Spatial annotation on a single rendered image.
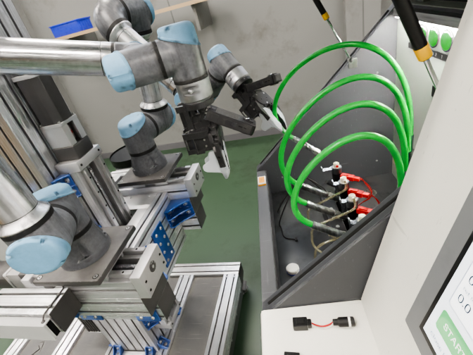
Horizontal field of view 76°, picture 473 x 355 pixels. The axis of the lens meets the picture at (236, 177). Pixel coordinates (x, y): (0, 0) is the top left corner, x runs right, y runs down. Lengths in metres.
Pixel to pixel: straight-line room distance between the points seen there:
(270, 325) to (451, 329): 0.37
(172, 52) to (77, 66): 0.24
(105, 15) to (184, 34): 0.55
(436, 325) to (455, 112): 0.27
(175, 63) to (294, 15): 2.93
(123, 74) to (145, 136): 0.66
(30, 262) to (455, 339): 0.77
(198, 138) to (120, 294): 0.55
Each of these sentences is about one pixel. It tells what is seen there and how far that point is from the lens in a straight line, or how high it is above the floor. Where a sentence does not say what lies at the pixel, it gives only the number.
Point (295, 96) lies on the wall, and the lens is 3.69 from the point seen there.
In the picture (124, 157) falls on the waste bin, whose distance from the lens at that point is 3.32.
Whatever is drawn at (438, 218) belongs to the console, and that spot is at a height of 1.28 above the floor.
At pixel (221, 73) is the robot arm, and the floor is 1.38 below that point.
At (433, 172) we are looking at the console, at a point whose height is 1.32.
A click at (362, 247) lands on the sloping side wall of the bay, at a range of 0.64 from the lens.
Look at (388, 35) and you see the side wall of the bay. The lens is 1.18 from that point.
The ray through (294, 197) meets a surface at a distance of 0.66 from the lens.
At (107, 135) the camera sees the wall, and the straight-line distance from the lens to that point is 4.64.
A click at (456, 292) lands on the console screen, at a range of 0.46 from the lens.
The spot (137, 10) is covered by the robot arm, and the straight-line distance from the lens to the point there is 1.24.
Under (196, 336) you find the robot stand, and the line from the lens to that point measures 1.72.
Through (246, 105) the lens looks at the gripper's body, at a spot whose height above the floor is 1.28.
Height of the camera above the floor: 1.59
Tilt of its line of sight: 31 degrees down
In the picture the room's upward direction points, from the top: 15 degrees counter-clockwise
